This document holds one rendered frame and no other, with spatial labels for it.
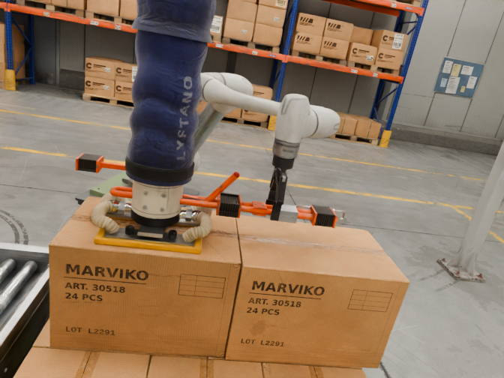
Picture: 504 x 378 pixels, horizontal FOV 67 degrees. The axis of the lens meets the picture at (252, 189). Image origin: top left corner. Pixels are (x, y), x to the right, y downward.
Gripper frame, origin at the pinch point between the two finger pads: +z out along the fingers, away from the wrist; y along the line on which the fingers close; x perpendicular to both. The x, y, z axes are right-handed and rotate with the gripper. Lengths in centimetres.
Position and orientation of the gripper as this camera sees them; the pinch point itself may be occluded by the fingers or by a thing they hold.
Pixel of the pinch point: (273, 208)
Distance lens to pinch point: 140.6
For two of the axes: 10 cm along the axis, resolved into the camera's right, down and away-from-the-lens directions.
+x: 9.8, 1.3, 1.5
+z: -1.8, 9.2, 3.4
